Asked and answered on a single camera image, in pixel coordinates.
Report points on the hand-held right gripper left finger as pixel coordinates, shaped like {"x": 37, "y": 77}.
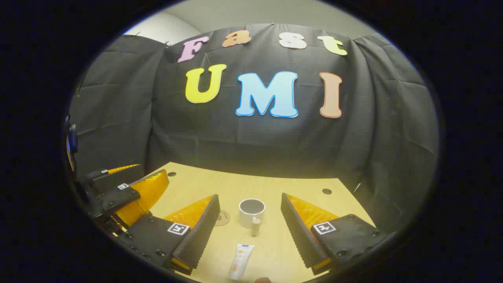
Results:
{"x": 204, "y": 232}

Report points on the black backdrop cloth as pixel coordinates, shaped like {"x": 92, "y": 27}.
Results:
{"x": 255, "y": 145}

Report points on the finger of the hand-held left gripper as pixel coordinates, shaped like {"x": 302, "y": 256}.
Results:
{"x": 114, "y": 179}
{"x": 118, "y": 196}

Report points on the light wooden desktop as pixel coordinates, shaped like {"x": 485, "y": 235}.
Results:
{"x": 251, "y": 184}

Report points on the white toothpaste tube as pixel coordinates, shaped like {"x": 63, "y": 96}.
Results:
{"x": 240, "y": 261}

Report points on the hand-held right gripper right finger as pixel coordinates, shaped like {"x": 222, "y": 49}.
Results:
{"x": 296, "y": 236}

